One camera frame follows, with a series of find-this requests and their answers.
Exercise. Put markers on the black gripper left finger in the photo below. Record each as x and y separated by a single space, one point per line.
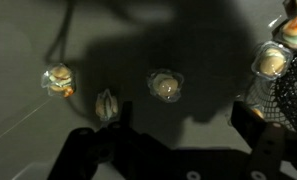
126 115

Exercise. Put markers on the burger gummy candy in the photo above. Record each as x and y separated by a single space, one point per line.
58 81
294 31
106 106
272 61
164 85
258 112

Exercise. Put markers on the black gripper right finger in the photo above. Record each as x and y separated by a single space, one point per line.
244 121

